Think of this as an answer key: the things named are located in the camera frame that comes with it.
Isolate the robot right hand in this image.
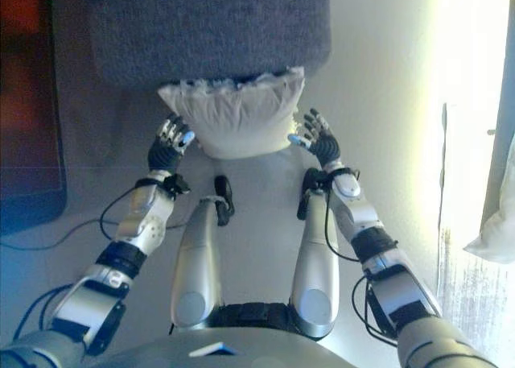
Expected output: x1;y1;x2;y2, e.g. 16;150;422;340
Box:
286;107;344;170

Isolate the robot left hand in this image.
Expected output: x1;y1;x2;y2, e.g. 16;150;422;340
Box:
146;113;198;175

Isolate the white fringed cushion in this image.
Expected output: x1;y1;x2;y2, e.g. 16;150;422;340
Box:
156;65;307;160

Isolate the silver robot left leg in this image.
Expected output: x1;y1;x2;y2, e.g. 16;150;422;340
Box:
168;176;235;329

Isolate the silver robot leg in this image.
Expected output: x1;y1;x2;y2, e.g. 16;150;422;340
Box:
168;176;235;329
289;189;344;341

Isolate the silver robot right leg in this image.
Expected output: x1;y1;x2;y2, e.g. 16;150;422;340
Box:
289;189;344;341

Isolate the grey fabric armchair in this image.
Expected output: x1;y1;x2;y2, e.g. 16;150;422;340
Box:
89;0;334;90

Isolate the glossy dark reflective panel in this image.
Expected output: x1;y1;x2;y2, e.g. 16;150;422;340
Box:
0;0;68;237

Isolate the blue white chest tag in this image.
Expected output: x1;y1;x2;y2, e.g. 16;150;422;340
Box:
188;341;237;359

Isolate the grey robot torso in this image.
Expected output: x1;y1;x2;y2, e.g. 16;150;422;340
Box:
107;301;364;368

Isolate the pale bedside rug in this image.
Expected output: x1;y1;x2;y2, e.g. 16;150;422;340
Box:
435;101;515;368

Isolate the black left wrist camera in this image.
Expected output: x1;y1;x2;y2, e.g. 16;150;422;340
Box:
162;173;192;199

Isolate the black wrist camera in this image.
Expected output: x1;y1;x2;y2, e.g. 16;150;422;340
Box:
301;167;336;195
162;173;192;199

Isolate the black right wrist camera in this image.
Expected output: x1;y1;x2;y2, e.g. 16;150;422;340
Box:
301;167;336;195

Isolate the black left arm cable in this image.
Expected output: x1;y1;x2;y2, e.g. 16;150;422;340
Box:
99;185;140;241

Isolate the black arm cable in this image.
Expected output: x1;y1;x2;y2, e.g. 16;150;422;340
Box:
99;185;140;241
324;190;398;347

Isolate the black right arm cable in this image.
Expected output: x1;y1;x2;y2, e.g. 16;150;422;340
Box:
324;190;398;347

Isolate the black floor cable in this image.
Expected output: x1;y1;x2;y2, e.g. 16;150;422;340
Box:
0;217;187;251

